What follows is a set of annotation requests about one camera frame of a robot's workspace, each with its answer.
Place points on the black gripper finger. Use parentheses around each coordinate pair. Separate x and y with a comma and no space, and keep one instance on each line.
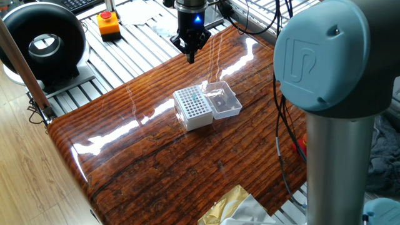
(201,39)
(181,42)

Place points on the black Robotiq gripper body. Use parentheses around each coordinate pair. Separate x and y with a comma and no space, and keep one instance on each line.
(190,26)

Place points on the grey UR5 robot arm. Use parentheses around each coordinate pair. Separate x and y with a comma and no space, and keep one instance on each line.
(337,93)

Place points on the white pipette tip box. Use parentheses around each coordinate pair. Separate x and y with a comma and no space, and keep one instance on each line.
(193,109)

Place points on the crumpled white cloth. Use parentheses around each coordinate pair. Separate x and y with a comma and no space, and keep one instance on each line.
(165,28)

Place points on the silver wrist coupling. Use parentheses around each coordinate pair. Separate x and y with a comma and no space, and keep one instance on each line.
(190,4)

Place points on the small black knob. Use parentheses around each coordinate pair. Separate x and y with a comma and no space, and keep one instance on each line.
(168,3)

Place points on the white paper sheet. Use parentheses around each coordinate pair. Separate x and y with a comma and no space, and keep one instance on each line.
(137,12)

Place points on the orange emergency stop button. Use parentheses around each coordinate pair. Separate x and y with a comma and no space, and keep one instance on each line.
(107,26)

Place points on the black keyboard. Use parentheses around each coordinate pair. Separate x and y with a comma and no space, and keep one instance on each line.
(78,4)

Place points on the gold tissue pack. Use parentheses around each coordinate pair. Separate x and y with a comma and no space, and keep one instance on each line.
(225,206)

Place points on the grey cloth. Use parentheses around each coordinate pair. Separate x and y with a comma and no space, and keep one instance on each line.
(386,156)

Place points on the silver metal post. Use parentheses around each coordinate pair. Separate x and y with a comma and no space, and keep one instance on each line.
(110,6)

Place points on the brown frame bar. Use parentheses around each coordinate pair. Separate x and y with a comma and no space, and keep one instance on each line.
(18,59)

